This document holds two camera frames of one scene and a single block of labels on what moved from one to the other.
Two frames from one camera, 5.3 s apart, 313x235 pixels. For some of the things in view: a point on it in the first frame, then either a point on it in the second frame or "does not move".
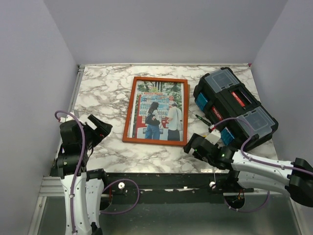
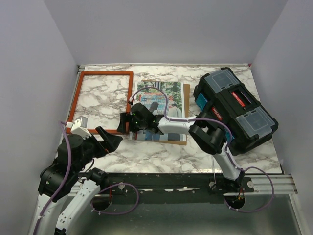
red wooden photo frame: x=143 y=140 → x=72 y=111
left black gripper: x=102 y=129 → x=110 y=142
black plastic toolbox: x=219 y=96 does not move
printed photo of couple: x=158 y=111 does not move
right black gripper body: x=189 y=147 → x=136 y=126
